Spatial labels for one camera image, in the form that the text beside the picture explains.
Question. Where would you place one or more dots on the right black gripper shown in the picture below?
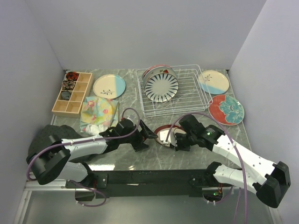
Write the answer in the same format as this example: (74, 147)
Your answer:
(179, 147)

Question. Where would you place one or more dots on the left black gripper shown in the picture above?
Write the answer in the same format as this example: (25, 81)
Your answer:
(138, 145)

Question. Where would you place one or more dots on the maroon rim beige plate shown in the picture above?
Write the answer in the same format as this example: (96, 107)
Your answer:
(175, 129)

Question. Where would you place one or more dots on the blue striped white plate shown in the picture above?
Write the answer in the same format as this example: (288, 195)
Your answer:
(161, 87)

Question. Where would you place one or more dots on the red teal floral plate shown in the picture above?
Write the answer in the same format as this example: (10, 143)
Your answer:
(227, 110)

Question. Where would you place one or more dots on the watermelon pattern plate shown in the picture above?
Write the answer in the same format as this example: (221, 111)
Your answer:
(158, 70)

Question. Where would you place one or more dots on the cream blue plate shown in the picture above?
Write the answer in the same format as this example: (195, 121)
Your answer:
(109, 86)
(213, 82)

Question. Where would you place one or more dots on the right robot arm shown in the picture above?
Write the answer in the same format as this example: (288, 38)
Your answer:
(269, 181)

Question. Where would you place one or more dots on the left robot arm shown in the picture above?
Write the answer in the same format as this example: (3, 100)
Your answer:
(57, 161)

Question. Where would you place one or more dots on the black table front beam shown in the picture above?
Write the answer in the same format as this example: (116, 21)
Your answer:
(149, 182)

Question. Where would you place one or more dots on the floral pastel cloth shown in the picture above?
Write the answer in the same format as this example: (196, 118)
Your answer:
(99, 111)

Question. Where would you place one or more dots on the wooden compartment box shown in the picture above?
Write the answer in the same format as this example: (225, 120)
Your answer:
(72, 108)

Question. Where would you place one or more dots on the grey fabric item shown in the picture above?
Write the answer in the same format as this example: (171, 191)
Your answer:
(65, 95)

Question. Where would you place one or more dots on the patterned brown fabric item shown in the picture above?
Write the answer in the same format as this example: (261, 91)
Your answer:
(68, 85)

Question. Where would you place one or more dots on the red black fabric item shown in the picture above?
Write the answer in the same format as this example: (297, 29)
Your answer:
(73, 76)

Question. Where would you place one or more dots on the dark dotted cloth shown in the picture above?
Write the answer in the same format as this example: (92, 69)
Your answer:
(49, 135)

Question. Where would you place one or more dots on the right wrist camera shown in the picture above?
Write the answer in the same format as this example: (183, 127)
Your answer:
(166, 139)

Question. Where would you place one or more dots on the white wire dish rack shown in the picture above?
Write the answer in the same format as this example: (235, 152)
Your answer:
(189, 98)

